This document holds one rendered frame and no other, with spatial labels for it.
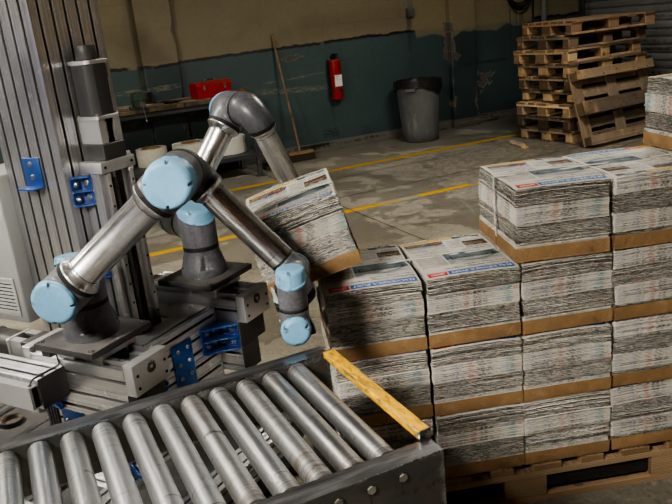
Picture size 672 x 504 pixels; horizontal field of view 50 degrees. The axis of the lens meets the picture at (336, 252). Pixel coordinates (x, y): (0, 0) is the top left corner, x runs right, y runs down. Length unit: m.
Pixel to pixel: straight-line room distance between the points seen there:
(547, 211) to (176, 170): 1.07
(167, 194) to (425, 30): 8.33
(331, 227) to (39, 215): 0.87
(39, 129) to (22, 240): 0.39
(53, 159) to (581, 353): 1.67
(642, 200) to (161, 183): 1.38
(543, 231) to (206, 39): 6.85
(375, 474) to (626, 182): 1.27
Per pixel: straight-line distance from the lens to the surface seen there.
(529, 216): 2.18
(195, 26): 8.65
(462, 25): 10.09
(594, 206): 2.25
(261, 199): 2.33
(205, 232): 2.36
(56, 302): 1.89
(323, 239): 2.09
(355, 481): 1.33
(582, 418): 2.51
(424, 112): 9.12
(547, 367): 2.37
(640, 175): 2.29
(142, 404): 1.71
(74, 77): 2.20
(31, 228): 2.37
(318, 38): 9.16
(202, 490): 1.38
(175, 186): 1.72
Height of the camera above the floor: 1.57
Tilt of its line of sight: 18 degrees down
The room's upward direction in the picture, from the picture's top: 6 degrees counter-clockwise
